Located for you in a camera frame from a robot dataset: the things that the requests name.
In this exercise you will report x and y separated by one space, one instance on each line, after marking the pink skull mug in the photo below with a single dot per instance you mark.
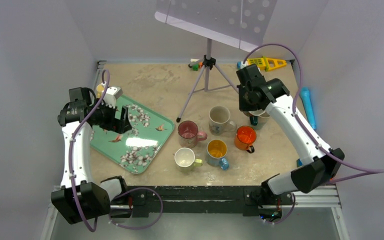
190 134

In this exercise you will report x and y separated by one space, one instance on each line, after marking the cream coral shell mug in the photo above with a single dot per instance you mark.
262 120

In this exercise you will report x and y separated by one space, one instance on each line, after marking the lime green mug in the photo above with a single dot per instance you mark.
185 159

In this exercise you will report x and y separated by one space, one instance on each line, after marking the cream dragon mug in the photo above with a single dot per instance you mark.
220 120

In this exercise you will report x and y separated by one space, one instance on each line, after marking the blue toy flashlight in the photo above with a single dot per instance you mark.
305 96

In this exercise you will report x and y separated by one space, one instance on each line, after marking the yellow mug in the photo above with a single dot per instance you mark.
99 90

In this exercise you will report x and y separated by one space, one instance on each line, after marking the dark green mug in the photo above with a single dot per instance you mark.
254 120

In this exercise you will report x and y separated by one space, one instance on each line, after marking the white music stand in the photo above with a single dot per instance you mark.
241 24

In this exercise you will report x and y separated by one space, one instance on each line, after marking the green floral tray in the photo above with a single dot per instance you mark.
135 149

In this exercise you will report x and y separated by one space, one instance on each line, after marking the blue butterfly mug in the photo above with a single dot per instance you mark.
217 154

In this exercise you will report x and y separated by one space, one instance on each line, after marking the small toy blocks pile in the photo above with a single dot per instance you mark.
299 163

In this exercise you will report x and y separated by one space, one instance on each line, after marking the yellow toy grid block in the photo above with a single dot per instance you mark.
259 62

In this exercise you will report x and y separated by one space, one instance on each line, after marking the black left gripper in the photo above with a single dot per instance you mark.
121 125

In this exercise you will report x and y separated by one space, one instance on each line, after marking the orange mug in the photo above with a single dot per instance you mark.
245 138

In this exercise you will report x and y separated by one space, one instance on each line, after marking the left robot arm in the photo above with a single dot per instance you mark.
79 197

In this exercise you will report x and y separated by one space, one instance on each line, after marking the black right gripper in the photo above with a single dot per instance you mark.
243 105

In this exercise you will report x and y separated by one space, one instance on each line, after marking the yellow green toy ramp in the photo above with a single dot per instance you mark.
273 63

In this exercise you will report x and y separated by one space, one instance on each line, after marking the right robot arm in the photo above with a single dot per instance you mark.
317 156

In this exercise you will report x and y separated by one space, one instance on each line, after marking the green toy block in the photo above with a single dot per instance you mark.
195 67

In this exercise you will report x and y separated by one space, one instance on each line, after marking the blue white toy block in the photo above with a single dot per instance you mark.
240 65

